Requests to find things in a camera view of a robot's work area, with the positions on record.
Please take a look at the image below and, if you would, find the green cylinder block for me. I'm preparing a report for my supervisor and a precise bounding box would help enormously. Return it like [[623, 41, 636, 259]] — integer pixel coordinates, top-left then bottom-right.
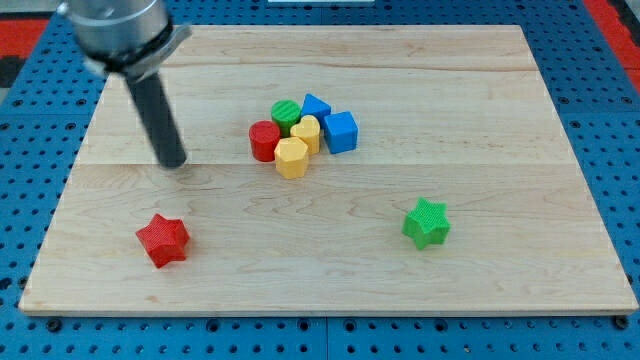
[[271, 99, 301, 138]]

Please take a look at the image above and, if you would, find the red cylinder block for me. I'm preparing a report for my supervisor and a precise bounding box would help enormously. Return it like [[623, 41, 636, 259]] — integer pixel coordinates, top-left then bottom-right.
[[249, 120, 280, 162]]

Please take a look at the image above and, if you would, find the blue cube block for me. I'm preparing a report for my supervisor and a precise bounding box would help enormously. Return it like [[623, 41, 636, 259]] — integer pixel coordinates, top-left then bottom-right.
[[324, 111, 359, 154]]

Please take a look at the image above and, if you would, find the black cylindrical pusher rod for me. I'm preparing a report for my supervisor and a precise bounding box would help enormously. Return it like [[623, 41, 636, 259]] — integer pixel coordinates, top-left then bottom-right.
[[126, 73, 187, 169]]

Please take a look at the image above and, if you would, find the yellow hexagon block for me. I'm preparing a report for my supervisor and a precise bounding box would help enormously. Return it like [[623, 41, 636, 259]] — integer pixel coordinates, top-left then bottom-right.
[[274, 137, 309, 179]]

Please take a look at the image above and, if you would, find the green star block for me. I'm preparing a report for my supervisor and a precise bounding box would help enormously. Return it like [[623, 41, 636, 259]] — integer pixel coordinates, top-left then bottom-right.
[[402, 197, 451, 250]]

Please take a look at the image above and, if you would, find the yellow heart block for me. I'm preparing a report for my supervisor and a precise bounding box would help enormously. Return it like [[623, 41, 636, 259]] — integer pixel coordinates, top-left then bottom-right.
[[290, 115, 321, 155]]

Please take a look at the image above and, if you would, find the red star block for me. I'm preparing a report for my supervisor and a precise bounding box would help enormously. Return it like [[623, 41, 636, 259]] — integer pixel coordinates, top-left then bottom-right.
[[135, 214, 190, 269]]

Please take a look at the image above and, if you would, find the wooden board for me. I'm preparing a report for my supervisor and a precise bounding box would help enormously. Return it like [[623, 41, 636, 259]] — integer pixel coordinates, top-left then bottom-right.
[[19, 25, 638, 317]]

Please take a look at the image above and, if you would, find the blue triangle block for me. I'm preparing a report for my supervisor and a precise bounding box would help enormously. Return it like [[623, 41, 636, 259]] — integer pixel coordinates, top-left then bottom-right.
[[301, 93, 331, 129]]

